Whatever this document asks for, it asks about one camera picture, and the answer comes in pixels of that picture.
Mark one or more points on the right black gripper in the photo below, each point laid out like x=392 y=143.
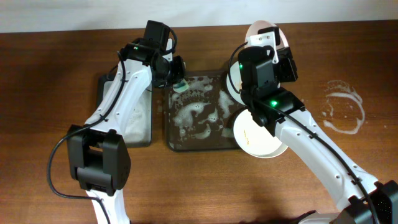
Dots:
x=288 y=66

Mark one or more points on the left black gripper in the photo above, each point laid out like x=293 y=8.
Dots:
x=178 y=72

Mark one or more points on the green sponge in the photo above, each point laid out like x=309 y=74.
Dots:
x=181 y=86

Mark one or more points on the pink-white plate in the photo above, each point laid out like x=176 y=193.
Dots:
x=253 y=29

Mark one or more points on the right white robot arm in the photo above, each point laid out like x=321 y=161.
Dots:
x=358 y=195

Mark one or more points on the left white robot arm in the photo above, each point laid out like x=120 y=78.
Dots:
x=97 y=152

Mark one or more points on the centre black dish tray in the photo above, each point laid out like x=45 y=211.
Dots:
x=201 y=118

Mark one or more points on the left black soapy tray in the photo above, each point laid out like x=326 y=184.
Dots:
x=139 y=127

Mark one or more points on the front white dirty plate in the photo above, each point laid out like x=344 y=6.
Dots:
x=255 y=140

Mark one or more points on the rear white plate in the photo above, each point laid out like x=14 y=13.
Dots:
x=234 y=82

